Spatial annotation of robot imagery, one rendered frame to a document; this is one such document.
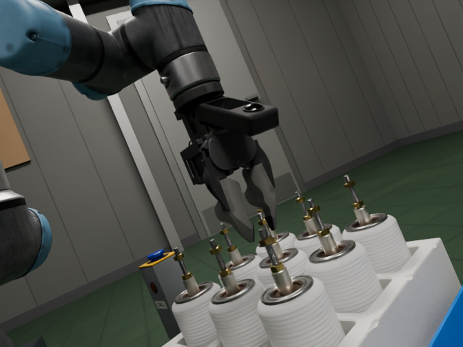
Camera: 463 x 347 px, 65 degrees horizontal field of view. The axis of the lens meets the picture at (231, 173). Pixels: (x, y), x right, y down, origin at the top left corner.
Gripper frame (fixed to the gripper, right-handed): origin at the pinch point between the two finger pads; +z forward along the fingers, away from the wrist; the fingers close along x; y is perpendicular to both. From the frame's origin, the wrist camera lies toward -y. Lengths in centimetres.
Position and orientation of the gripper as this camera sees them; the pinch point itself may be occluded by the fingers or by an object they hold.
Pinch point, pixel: (262, 226)
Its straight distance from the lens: 48.8
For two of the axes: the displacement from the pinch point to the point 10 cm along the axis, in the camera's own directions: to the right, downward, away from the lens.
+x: -7.8, 3.3, -5.3
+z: 3.9, 9.2, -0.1
